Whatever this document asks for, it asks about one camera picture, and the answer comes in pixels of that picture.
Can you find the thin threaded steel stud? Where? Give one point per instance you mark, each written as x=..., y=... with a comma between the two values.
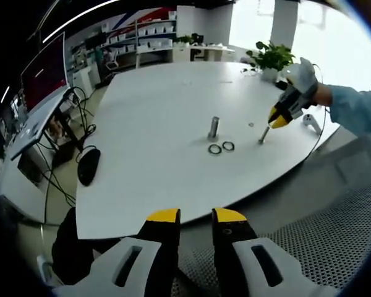
x=263, y=135

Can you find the white swivel chair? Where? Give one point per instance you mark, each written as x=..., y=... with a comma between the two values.
x=112, y=62

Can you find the white low cabinet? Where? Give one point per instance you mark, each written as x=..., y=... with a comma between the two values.
x=85, y=79

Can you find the white handheld controller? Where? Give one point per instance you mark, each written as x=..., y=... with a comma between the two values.
x=310, y=120

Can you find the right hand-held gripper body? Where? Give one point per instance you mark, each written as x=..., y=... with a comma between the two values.
x=292, y=74

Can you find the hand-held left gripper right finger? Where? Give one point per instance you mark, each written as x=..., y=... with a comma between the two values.
x=230, y=247

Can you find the black power adapter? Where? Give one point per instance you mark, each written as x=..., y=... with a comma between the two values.
x=281, y=84

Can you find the white monitor desk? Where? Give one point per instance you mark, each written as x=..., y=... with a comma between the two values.
x=34, y=136

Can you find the thick steel stud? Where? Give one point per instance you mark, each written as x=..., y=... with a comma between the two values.
x=214, y=125

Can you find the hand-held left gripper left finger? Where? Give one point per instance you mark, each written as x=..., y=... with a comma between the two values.
x=159, y=247

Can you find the black seat back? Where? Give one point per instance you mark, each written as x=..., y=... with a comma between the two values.
x=71, y=244

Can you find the red screen monitor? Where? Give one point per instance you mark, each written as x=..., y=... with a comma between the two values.
x=43, y=77

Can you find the white storage shelving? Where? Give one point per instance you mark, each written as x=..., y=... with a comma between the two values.
x=154, y=31

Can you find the green potted plant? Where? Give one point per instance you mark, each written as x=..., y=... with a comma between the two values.
x=275, y=57

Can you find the person's right hand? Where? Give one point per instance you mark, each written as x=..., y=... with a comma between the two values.
x=306, y=80

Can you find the curved ceiling light strip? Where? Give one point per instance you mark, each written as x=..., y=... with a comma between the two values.
x=80, y=16

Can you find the small green desk plant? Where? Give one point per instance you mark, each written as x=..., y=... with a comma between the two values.
x=184, y=39

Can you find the white background desk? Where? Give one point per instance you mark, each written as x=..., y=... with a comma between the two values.
x=210, y=49

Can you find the grey mesh office chair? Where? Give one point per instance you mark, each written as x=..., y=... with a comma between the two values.
x=327, y=216

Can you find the black computer mouse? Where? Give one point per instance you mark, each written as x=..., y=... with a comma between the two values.
x=89, y=167

